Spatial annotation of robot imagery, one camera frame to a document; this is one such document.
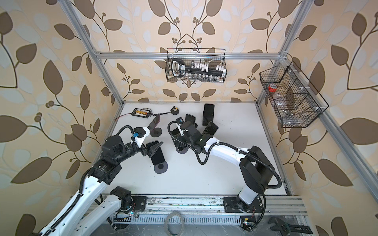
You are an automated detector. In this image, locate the dark round stand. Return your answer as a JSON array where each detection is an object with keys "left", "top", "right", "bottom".
[{"left": 154, "top": 161, "right": 168, "bottom": 174}]

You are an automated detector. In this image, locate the black phone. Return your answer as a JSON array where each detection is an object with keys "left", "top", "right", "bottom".
[
  {"left": 202, "top": 104, "right": 215, "bottom": 126},
  {"left": 185, "top": 114, "right": 196, "bottom": 125},
  {"left": 151, "top": 148, "right": 165, "bottom": 165},
  {"left": 203, "top": 122, "right": 219, "bottom": 137},
  {"left": 171, "top": 128, "right": 184, "bottom": 142}
]

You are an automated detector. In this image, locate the purple round phone stand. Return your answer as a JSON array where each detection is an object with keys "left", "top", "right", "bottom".
[{"left": 176, "top": 145, "right": 189, "bottom": 154}]

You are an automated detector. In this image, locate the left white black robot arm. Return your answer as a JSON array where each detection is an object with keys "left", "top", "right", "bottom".
[{"left": 39, "top": 124, "right": 162, "bottom": 236}]

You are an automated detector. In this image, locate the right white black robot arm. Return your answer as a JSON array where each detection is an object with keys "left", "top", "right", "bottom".
[{"left": 167, "top": 118, "right": 283, "bottom": 212}]

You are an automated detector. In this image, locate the black phone on folding stand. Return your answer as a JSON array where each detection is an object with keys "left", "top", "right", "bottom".
[{"left": 185, "top": 114, "right": 196, "bottom": 125}]

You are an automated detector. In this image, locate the black round stand far left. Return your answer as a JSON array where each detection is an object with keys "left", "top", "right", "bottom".
[{"left": 150, "top": 127, "right": 162, "bottom": 138}]

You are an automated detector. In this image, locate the black yellow round connector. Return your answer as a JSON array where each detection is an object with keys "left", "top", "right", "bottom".
[{"left": 170, "top": 106, "right": 179, "bottom": 116}]

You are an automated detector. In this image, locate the black power adapter board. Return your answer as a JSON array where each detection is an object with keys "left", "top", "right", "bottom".
[{"left": 131, "top": 108, "right": 152, "bottom": 119}]

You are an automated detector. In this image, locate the black tool in basket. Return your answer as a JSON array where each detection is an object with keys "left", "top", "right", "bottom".
[{"left": 170, "top": 59, "right": 227, "bottom": 78}]

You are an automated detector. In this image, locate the black adjustable wrench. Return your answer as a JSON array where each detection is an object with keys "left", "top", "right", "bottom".
[{"left": 268, "top": 217, "right": 313, "bottom": 236}]

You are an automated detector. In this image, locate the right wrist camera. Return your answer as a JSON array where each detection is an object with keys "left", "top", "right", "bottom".
[{"left": 176, "top": 117, "right": 184, "bottom": 124}]

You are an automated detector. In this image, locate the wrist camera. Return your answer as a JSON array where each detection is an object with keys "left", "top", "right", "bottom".
[
  {"left": 176, "top": 117, "right": 184, "bottom": 124},
  {"left": 132, "top": 127, "right": 151, "bottom": 148}
]

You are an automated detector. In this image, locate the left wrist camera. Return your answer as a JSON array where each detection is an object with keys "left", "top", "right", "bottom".
[{"left": 132, "top": 127, "right": 151, "bottom": 148}]

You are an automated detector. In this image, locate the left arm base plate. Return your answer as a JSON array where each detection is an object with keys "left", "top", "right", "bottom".
[{"left": 118, "top": 196, "right": 147, "bottom": 212}]

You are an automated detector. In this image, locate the black wire basket rear wall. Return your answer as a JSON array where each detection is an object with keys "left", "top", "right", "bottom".
[{"left": 165, "top": 47, "right": 227, "bottom": 83}]

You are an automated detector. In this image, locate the black wire basket wall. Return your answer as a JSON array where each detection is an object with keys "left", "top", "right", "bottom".
[
  {"left": 165, "top": 47, "right": 227, "bottom": 83},
  {"left": 259, "top": 62, "right": 329, "bottom": 128}
]

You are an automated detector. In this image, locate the grey tape ring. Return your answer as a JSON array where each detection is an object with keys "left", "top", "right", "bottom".
[{"left": 164, "top": 212, "right": 185, "bottom": 236}]

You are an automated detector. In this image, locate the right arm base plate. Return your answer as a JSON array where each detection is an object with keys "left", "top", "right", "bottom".
[{"left": 223, "top": 197, "right": 263, "bottom": 214}]

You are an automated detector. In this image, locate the black wire basket right wall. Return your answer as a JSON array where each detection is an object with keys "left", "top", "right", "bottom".
[{"left": 259, "top": 62, "right": 329, "bottom": 128}]

